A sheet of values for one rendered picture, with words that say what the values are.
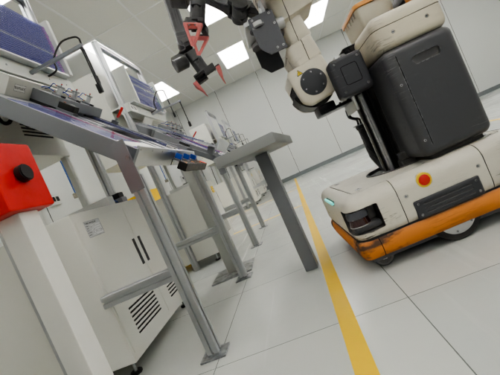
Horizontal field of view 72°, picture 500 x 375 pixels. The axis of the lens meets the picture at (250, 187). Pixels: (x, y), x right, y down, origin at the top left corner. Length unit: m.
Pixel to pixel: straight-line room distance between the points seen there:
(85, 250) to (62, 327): 0.45
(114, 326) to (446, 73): 1.42
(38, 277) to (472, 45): 10.32
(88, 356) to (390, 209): 0.97
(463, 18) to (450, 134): 9.36
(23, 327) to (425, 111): 1.60
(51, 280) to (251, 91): 8.75
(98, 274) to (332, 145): 8.31
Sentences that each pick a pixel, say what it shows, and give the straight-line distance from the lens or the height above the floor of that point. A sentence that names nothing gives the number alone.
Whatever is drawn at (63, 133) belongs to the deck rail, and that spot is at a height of 0.87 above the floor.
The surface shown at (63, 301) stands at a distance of 0.90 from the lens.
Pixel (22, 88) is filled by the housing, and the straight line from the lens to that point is 1.77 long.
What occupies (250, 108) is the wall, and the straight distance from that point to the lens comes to 9.33.
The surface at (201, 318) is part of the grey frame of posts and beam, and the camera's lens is 1.19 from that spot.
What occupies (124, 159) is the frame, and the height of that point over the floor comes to 0.70.
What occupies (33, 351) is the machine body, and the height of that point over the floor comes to 0.23.
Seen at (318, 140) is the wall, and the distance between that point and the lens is 9.22.
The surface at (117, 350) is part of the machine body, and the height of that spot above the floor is 0.13.
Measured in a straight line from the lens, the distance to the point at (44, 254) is 0.91.
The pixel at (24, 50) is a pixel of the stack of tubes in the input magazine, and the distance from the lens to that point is 1.97.
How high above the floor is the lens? 0.48
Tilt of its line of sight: 1 degrees down
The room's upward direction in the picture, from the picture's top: 24 degrees counter-clockwise
